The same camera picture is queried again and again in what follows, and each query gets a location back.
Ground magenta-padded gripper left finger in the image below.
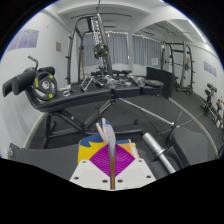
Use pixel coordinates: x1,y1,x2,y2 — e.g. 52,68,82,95
69,143,113,191

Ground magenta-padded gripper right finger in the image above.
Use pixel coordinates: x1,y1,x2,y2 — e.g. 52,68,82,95
113,143,157,191

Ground orange and blue printed towel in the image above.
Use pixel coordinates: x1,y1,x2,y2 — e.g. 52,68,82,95
77,117,141,191

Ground chrome barbell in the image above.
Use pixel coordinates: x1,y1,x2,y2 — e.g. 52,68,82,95
142,132,177,175

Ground black padded weight bench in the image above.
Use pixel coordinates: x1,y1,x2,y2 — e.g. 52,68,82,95
8,125,221,181

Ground thin steel bar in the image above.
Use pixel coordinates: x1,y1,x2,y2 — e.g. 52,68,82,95
118,97,175,127

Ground black bench with leg rollers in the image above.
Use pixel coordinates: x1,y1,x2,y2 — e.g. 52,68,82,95
2,54,164,149

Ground chrome dumbbell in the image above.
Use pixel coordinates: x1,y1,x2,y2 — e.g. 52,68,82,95
103,74,119,90
128,73,146,88

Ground black box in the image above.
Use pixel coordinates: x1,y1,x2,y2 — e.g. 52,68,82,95
145,66,176,99

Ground black yellow exercise machine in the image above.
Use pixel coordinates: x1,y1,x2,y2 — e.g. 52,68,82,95
200,83,224,129

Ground black squat rack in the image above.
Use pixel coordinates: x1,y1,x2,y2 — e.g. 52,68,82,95
160,40,197,96

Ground small black yellow weight plate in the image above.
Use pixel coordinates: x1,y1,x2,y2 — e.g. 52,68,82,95
93,43,109,60

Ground grey window curtain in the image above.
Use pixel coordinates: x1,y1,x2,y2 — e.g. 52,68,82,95
81,31,129,67
132,34,163,68

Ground ceiling light strip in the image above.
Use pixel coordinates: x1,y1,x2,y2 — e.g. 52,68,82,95
188,19,208,44

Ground metal cable handle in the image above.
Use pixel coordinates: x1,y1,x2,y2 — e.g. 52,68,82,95
79,76,104,93

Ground small purple wall poster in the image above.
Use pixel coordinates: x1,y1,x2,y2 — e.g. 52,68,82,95
203,60,218,78

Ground grey cable machine frame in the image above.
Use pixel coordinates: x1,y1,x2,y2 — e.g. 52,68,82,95
65,13,114,84

